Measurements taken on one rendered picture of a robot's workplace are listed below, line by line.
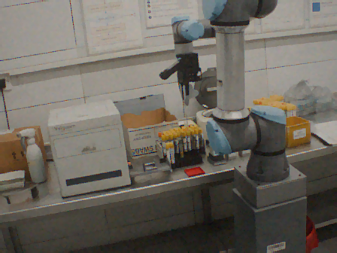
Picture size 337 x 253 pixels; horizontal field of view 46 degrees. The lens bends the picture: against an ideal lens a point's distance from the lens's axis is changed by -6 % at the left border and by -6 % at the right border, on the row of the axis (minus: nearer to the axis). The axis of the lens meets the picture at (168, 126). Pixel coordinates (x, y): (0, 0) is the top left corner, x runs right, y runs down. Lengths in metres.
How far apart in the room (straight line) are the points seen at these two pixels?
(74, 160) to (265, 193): 0.71
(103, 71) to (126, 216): 0.84
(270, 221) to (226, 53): 0.58
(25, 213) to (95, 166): 0.33
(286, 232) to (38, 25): 1.50
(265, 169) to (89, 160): 0.66
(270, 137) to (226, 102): 0.19
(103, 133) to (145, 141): 0.39
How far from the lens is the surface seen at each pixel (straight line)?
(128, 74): 2.18
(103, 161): 1.59
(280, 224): 1.43
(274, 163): 1.37
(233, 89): 1.23
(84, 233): 2.44
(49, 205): 1.61
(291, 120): 2.02
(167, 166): 1.68
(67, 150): 1.57
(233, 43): 1.20
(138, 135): 1.89
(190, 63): 1.68
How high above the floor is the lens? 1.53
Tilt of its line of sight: 16 degrees down
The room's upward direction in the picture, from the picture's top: 7 degrees counter-clockwise
